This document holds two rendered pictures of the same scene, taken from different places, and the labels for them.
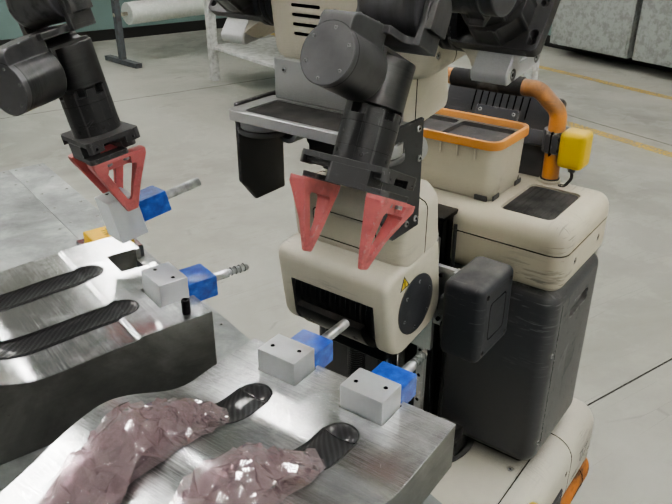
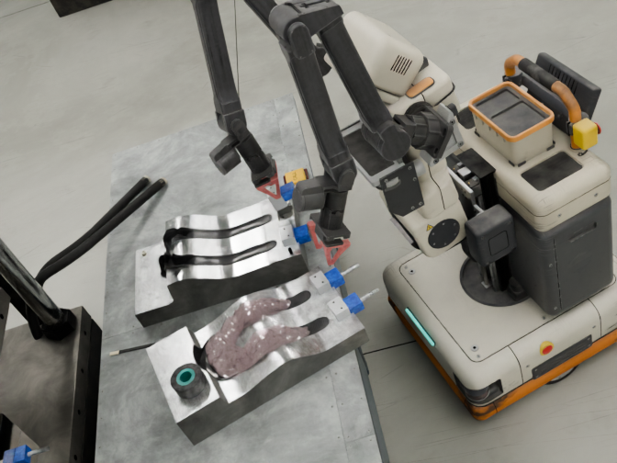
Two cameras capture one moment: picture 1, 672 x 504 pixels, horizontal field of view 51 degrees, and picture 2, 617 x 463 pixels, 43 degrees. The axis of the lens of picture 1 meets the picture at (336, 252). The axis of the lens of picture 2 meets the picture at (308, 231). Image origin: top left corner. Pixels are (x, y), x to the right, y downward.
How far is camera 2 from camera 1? 1.44 m
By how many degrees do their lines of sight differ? 40
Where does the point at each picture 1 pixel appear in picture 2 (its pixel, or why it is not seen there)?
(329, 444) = (318, 324)
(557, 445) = (588, 309)
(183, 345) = (290, 265)
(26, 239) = not seen: hidden behind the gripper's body
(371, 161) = (328, 228)
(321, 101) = not seen: hidden behind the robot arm
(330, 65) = (297, 205)
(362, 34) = (309, 194)
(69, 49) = (241, 145)
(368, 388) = (335, 307)
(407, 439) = (342, 330)
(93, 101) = (253, 162)
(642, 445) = not seen: outside the picture
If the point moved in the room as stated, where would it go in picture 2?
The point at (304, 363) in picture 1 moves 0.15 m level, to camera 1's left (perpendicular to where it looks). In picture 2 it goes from (324, 287) to (276, 276)
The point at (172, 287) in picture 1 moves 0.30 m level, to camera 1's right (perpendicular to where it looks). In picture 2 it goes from (287, 240) to (386, 261)
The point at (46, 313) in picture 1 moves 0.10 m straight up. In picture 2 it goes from (245, 242) to (232, 217)
